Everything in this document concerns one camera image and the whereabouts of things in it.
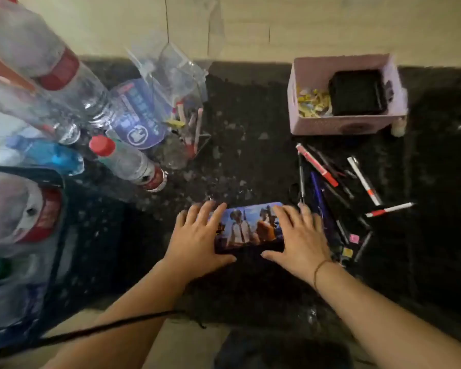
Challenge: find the large clear red-label bottle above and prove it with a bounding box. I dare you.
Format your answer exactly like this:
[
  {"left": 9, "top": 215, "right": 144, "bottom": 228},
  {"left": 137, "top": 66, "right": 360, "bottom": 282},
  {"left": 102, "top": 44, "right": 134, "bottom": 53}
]
[{"left": 0, "top": 0, "right": 114, "bottom": 129}]

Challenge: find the small red-cap clear bottle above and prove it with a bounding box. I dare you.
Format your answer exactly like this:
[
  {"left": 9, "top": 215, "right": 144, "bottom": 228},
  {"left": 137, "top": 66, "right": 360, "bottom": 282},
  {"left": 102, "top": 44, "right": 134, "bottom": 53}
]
[{"left": 89, "top": 135, "right": 168, "bottom": 193}]

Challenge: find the clear bottle with red band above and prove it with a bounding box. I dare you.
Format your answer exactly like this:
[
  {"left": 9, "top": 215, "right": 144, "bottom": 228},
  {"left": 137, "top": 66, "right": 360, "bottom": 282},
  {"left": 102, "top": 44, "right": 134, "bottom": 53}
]
[{"left": 0, "top": 171, "right": 65, "bottom": 248}]

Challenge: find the clear plastic bottle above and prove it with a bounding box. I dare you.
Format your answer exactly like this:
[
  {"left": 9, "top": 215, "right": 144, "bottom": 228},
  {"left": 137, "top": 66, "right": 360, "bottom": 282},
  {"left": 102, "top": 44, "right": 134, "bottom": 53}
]
[{"left": 0, "top": 71, "right": 81, "bottom": 146}]

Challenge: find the thin brown thread bracelet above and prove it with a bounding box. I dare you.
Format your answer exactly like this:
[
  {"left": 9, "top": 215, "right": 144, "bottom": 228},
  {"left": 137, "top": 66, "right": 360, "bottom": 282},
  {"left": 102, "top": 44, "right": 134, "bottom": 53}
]
[{"left": 313, "top": 259, "right": 333, "bottom": 291}]

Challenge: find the bundle of pink white pens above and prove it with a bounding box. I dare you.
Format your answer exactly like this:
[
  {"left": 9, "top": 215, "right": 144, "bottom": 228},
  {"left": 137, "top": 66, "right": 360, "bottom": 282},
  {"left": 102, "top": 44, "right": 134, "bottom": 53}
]
[{"left": 172, "top": 100, "right": 205, "bottom": 159}]

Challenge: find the heap of yellow paper scraps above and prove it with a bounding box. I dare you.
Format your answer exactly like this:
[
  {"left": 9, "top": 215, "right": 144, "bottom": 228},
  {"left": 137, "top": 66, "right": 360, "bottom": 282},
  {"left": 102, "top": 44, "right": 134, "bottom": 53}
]
[{"left": 296, "top": 87, "right": 333, "bottom": 119}]

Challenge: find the pink cardboard box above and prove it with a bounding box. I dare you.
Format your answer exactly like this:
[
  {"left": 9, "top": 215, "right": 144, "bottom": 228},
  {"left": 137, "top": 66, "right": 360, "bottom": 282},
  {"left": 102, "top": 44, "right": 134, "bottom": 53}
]
[{"left": 287, "top": 54, "right": 408, "bottom": 136}]

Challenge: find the person's right hand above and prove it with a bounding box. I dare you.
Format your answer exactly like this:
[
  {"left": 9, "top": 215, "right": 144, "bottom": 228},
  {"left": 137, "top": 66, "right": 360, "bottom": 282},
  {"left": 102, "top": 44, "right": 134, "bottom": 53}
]
[{"left": 261, "top": 203, "right": 333, "bottom": 285}]

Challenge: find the person's left forearm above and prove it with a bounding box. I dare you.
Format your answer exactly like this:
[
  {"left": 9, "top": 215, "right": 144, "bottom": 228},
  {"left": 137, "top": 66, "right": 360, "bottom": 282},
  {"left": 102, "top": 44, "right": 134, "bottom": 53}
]
[{"left": 42, "top": 260, "right": 193, "bottom": 369}]

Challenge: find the clear bottle with blue label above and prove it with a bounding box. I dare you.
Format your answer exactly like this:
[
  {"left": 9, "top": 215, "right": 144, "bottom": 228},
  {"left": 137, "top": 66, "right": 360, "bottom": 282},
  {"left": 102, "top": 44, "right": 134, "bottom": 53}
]
[{"left": 4, "top": 134, "right": 86, "bottom": 177}]

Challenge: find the person's right forearm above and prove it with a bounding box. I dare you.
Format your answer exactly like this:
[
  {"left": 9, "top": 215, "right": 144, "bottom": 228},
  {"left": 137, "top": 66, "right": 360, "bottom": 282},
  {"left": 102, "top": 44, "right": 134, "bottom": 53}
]
[{"left": 314, "top": 261, "right": 461, "bottom": 369}]

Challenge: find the small white bottle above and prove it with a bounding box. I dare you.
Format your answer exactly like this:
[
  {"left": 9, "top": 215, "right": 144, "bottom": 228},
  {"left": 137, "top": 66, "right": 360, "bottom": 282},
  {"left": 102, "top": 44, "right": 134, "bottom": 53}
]
[{"left": 391, "top": 115, "right": 408, "bottom": 138}]

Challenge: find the black square pouch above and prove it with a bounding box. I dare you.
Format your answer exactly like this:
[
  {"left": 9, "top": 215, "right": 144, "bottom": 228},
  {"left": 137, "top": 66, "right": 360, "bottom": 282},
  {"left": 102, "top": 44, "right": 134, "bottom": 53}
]
[{"left": 328, "top": 68, "right": 389, "bottom": 117}]

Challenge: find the green-cap clear bottle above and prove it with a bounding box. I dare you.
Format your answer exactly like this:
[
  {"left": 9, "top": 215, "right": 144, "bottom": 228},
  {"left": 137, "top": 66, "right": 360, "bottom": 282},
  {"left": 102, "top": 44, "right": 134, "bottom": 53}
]
[{"left": 0, "top": 246, "right": 47, "bottom": 308}]

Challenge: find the clear plastic bag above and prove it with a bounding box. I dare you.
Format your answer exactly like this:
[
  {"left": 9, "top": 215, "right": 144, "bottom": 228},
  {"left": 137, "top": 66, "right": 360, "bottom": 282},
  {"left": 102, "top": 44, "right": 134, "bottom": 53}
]
[{"left": 125, "top": 41, "right": 213, "bottom": 170}]

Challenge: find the pile of assorted pens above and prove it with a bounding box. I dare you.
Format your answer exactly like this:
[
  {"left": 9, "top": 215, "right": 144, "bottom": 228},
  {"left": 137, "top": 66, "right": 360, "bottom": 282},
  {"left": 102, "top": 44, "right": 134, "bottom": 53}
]
[{"left": 294, "top": 143, "right": 416, "bottom": 265}]

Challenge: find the person's left hand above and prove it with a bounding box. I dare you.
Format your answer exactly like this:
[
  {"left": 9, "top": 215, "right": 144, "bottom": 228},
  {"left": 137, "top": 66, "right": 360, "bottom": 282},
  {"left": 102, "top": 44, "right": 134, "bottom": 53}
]
[{"left": 163, "top": 201, "right": 237, "bottom": 283}]

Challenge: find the clear bottle with purple label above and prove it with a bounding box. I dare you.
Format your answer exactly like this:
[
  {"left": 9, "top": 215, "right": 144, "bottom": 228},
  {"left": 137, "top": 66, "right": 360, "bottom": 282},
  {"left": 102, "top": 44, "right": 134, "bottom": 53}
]
[{"left": 107, "top": 78, "right": 169, "bottom": 151}]

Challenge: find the picture-printed blue pencil case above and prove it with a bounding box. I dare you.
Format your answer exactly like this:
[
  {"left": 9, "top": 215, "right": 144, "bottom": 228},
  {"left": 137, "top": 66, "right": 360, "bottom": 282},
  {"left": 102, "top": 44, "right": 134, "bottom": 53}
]
[{"left": 209, "top": 202, "right": 287, "bottom": 255}]

